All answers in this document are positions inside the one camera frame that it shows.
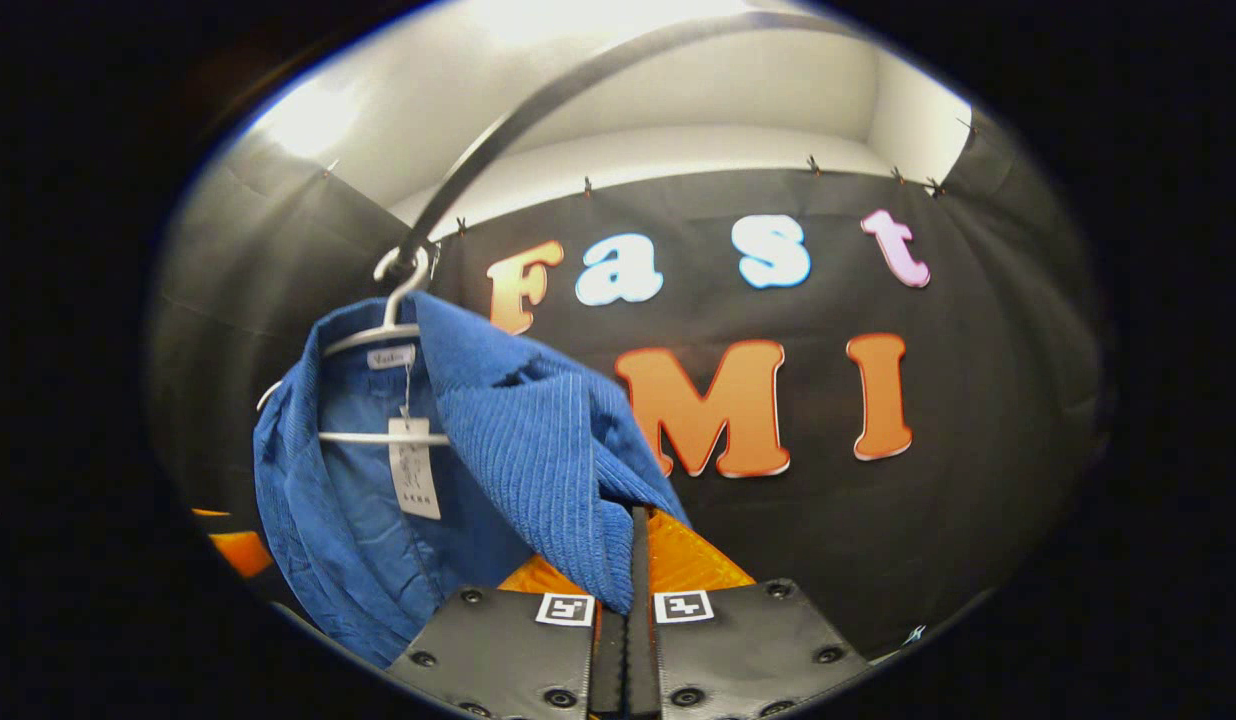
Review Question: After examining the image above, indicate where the row of small backdrop clips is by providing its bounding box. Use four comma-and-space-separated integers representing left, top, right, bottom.
323, 118, 979, 236

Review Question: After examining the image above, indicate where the blue corduroy jacket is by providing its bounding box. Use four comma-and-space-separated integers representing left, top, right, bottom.
253, 290, 691, 669

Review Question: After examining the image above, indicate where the white plastic hanger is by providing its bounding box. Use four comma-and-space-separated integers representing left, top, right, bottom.
256, 245, 451, 447

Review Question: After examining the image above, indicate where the black clothes rack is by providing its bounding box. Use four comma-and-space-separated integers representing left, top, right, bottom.
393, 8, 859, 276

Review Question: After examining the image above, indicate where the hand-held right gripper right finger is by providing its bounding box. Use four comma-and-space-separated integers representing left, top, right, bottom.
628, 505, 871, 720

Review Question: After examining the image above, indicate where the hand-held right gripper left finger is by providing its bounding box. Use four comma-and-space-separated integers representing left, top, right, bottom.
386, 555, 629, 720

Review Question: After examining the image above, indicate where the black backdrop cloth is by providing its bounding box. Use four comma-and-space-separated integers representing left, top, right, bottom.
148, 110, 1114, 661

